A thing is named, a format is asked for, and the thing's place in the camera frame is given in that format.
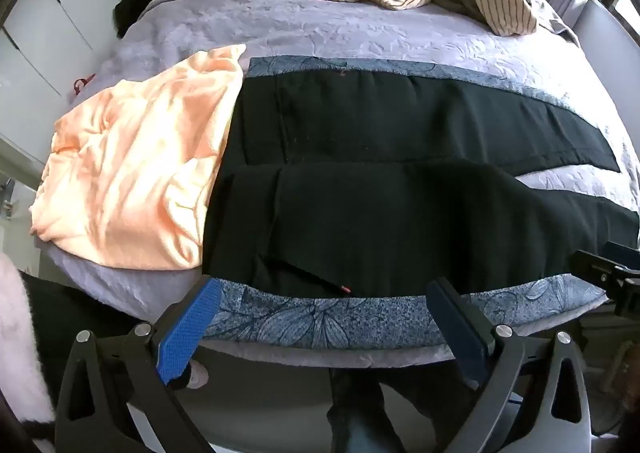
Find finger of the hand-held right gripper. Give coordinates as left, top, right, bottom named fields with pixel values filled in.
left=572, top=249, right=628, bottom=286

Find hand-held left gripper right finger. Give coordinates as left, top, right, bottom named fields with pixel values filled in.
left=426, top=277, right=596, bottom=453

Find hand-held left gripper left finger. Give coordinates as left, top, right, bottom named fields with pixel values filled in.
left=54, top=277, right=223, bottom=453

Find blue floral cloth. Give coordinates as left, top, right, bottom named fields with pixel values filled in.
left=202, top=55, right=631, bottom=351

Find black pants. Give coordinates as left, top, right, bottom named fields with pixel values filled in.
left=202, top=69, right=640, bottom=296

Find person's pink fluffy clothing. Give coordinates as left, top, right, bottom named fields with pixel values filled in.
left=0, top=253, right=56, bottom=426

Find peach orange garment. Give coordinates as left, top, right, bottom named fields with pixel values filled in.
left=30, top=45, right=247, bottom=270

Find bed with lavender quilt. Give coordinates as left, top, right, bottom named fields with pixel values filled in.
left=37, top=0, right=640, bottom=369

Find white wardrobe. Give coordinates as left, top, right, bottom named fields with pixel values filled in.
left=0, top=0, right=151, bottom=144

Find black cloth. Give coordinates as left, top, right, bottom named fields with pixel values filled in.
left=114, top=0, right=177, bottom=38

